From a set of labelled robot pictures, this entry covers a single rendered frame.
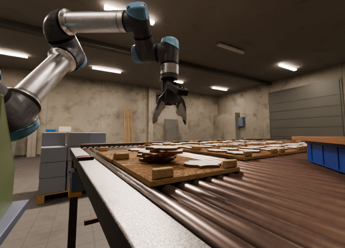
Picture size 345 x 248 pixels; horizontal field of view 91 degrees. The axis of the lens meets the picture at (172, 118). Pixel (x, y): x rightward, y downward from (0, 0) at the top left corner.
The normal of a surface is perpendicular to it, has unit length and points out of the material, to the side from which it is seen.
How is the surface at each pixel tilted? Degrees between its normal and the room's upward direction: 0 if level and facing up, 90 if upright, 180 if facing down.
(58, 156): 90
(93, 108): 90
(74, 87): 90
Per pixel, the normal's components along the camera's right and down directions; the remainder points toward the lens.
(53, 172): 0.58, -0.07
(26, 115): 1.00, -0.02
